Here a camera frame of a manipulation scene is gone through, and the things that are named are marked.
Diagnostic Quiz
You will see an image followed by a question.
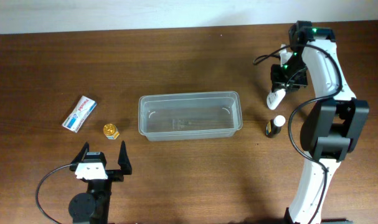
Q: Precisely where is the gold lid small jar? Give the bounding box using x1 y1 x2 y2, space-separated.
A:
103 124 120 140

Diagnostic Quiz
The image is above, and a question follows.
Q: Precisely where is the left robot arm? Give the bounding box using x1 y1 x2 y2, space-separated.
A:
69 141 132 224

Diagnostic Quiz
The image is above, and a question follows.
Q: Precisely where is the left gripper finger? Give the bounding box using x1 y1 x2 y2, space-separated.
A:
118 141 132 175
71 142 89 164

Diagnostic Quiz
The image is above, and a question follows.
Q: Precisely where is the clear plastic container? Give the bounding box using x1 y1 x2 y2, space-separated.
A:
138 91 243 141

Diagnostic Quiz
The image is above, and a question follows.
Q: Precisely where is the dark bottle white cap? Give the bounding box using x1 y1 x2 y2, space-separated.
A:
265 115 286 138

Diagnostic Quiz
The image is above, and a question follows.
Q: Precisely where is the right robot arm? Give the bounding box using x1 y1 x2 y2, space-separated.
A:
267 21 369 223

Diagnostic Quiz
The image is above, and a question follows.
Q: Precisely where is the white Panadol box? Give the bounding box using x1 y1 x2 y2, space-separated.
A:
62 96 97 133

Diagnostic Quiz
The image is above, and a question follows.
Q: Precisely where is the white dropper bottle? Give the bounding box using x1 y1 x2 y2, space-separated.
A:
267 89 286 110

